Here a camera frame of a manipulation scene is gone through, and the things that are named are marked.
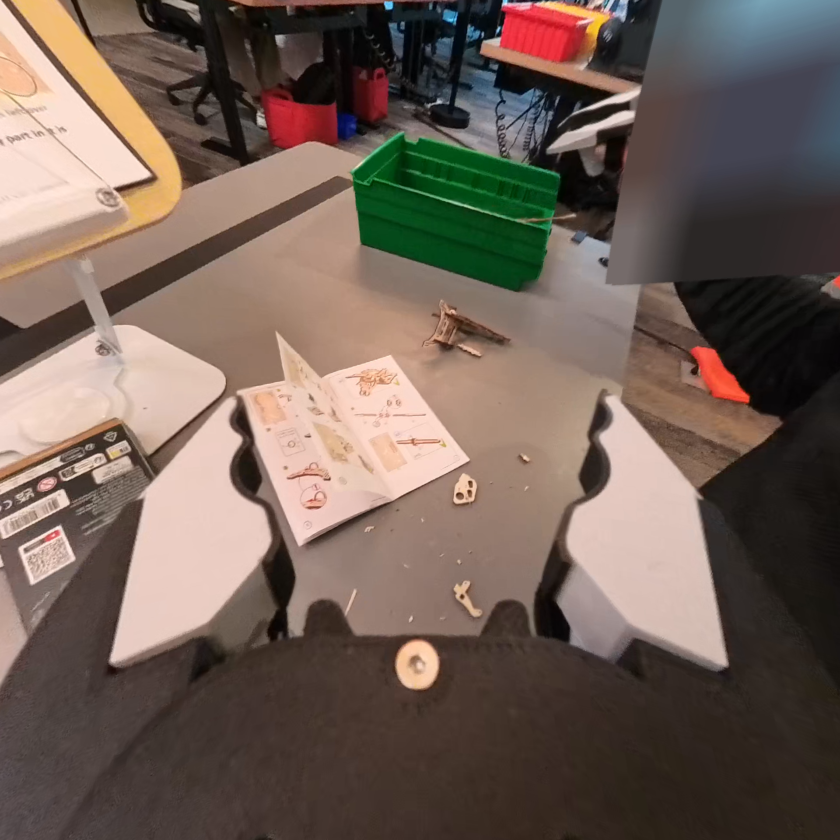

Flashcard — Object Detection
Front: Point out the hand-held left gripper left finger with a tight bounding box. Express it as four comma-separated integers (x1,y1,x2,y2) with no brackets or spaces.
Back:
107,394,298,669

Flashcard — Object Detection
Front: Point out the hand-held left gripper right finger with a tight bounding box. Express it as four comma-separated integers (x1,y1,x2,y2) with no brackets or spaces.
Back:
533,389,731,672

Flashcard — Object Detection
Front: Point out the wooden model assembly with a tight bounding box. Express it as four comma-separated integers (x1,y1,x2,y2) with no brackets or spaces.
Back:
421,300,512,352

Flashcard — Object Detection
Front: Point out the black cardboard box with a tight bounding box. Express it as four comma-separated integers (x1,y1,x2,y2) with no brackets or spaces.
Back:
0,418,160,634

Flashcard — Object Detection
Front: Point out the orange plastic object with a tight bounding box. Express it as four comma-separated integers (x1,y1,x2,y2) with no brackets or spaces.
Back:
689,345,751,404

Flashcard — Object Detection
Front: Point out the instruction booklet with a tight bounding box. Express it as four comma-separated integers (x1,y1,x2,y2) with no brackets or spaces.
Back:
236,331,471,547

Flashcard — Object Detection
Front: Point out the green plastic bin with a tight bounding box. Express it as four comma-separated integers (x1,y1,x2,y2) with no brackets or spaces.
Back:
350,133,562,292

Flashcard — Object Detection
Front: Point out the document holder with sheet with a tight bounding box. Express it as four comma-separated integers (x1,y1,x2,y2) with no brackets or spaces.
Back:
0,0,183,280

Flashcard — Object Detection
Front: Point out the black white striped object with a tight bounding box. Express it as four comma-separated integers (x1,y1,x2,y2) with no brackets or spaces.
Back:
546,89,641,156

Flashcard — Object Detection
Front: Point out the red bag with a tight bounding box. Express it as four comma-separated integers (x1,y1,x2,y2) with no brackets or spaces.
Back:
261,87,340,151

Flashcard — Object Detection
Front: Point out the printed instruction sheet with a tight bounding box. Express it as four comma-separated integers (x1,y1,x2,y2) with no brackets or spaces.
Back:
0,0,158,247

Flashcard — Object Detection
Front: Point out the wooden desk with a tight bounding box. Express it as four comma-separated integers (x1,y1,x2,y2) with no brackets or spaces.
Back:
480,37,643,94

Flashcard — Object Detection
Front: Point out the black bag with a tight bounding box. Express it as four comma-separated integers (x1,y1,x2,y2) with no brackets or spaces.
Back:
292,62,342,106

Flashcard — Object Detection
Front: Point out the red canister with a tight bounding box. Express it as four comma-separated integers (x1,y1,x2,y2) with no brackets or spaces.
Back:
352,66,390,126

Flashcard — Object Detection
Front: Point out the red plastic crate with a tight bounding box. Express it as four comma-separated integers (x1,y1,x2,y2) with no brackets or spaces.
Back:
500,3,595,64

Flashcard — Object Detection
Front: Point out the yellow plastic crate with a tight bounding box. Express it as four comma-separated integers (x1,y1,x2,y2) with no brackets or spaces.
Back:
558,0,614,40

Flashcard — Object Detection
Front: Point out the black office chair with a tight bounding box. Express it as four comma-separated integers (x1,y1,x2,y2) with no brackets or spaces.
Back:
134,0,258,127

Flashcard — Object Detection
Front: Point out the black coiled cable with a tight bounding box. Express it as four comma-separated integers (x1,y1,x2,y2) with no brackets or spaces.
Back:
497,88,519,158

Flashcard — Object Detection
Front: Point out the black desk frame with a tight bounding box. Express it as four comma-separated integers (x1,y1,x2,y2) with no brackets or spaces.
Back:
197,0,368,166

